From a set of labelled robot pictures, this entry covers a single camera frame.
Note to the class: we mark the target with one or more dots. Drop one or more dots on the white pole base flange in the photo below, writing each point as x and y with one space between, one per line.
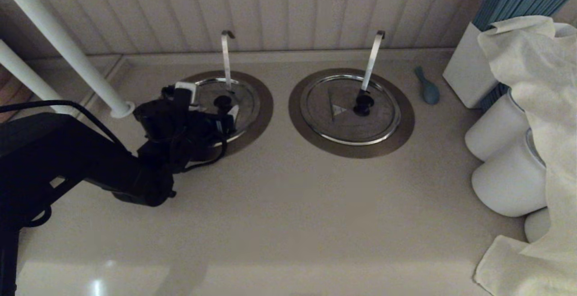
121 112

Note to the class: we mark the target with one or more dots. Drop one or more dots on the blue plastic spoon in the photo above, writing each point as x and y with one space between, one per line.
429 92

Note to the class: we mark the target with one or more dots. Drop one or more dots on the small white ceramic jar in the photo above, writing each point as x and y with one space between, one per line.
536 226

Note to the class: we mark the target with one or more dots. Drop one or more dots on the white straw holder box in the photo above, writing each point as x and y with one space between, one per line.
469 70

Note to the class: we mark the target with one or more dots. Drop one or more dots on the right round metal lid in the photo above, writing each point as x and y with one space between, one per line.
351 152

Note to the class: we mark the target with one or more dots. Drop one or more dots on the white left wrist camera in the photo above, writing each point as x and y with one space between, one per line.
185 89

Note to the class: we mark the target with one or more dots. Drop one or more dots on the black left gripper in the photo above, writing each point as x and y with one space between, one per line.
180 138

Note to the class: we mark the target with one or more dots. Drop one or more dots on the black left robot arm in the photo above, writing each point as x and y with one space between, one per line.
67 152

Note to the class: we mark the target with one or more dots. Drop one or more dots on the long white pole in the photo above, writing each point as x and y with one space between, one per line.
58 34

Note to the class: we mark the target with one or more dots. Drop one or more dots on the short white pole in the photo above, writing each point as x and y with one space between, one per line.
22 73

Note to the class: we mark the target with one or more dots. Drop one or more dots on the white woven cloth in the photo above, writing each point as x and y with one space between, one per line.
541 84

